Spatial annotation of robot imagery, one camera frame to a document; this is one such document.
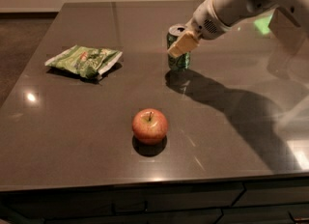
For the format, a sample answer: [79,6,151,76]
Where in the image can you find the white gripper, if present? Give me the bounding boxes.
[168,0,230,58]

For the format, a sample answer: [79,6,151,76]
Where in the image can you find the green soda can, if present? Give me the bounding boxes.
[166,24,190,71]

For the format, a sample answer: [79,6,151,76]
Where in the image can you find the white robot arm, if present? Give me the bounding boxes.
[168,0,309,58]

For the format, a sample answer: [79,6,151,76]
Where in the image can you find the red apple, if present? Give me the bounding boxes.
[131,108,168,145]

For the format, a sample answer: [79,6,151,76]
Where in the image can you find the green chip bag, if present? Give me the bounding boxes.
[44,45,123,79]

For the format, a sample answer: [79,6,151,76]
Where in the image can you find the dark cabinet drawer front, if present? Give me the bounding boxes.
[0,182,243,224]

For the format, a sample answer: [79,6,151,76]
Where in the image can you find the dark drawer handle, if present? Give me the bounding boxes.
[111,201,149,215]

